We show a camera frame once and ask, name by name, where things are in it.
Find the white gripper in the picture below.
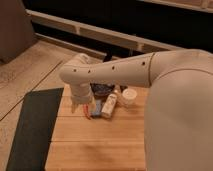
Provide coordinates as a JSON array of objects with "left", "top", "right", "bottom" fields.
[{"left": 70, "top": 84, "right": 93, "bottom": 113}]

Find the dark ceramic bowl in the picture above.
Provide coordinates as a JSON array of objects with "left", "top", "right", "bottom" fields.
[{"left": 91, "top": 83, "right": 115, "bottom": 97}]

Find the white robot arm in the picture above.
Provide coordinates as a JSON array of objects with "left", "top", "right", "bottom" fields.
[{"left": 60, "top": 49, "right": 213, "bottom": 171}]

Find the orange carrot toy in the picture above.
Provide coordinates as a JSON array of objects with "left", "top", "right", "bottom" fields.
[{"left": 83, "top": 105, "right": 91, "bottom": 119}]

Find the blue sponge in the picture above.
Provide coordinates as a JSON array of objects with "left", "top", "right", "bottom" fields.
[{"left": 91, "top": 100, "right": 102, "bottom": 117}]

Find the dark floor mat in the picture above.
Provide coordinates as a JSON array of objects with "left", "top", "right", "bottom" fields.
[{"left": 6, "top": 88, "right": 63, "bottom": 171}]

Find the white round container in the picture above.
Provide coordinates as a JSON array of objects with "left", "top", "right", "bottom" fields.
[{"left": 122, "top": 88, "right": 137, "bottom": 105}]

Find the brown cabinet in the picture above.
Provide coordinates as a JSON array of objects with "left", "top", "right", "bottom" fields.
[{"left": 0, "top": 0, "right": 37, "bottom": 63}]

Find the white window rail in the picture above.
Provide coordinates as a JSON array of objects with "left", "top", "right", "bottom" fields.
[{"left": 26, "top": 9, "right": 179, "bottom": 53}]

